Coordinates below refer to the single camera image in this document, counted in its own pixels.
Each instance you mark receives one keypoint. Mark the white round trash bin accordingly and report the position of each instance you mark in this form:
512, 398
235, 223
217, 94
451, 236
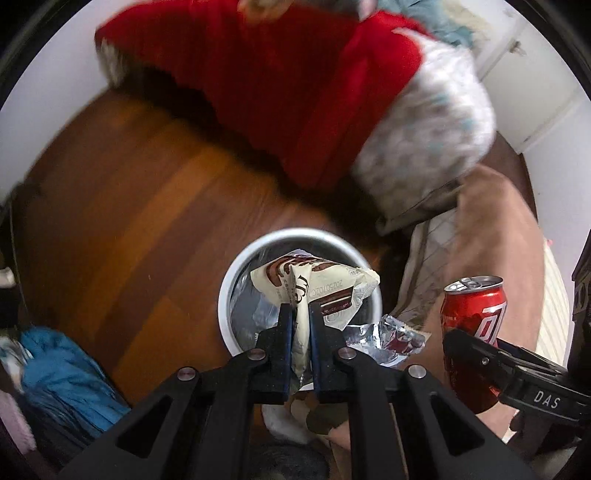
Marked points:
318, 243

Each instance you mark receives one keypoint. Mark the red fleece blanket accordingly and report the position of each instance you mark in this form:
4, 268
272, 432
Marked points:
308, 87

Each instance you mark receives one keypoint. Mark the pink striped bed cover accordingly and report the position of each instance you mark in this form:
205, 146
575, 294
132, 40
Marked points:
498, 235

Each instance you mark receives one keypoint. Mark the white door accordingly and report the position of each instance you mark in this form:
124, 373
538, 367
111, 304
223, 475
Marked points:
529, 84

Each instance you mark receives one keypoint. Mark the blue cloth on floor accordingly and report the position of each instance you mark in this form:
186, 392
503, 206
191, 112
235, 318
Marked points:
68, 386

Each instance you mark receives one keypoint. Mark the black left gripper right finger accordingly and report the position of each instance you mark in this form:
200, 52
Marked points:
404, 424

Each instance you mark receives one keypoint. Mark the floral bed sheet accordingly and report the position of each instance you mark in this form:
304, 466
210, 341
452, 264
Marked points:
424, 274

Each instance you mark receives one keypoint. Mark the red soda can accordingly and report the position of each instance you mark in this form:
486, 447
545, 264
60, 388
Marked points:
472, 314

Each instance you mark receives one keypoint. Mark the checkered grey white quilt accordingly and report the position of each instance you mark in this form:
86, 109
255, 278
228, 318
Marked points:
436, 131

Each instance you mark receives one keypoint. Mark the black bin liner bag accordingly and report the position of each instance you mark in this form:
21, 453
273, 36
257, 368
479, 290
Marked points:
250, 312

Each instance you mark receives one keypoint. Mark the cream brown snack wrapper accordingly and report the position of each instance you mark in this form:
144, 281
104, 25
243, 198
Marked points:
302, 280

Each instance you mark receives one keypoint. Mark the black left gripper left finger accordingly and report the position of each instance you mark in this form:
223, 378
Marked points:
195, 425

